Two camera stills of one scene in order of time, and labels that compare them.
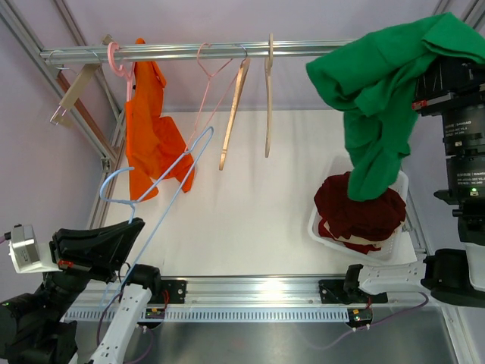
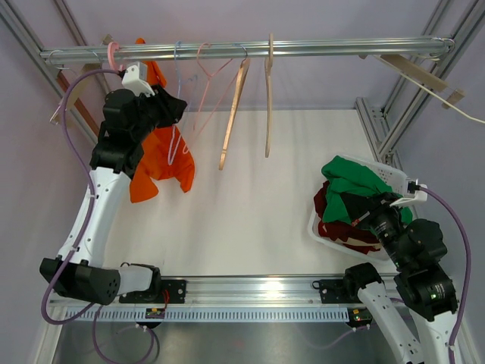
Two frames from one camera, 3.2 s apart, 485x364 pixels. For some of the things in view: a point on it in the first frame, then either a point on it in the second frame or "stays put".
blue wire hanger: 131,204 -> 175,139
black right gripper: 449,83 -> 359,206
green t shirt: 374,80 -> 343,176
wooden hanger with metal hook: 243,73 stays put
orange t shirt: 156,145 stays put
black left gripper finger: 111,245 -> 172,107
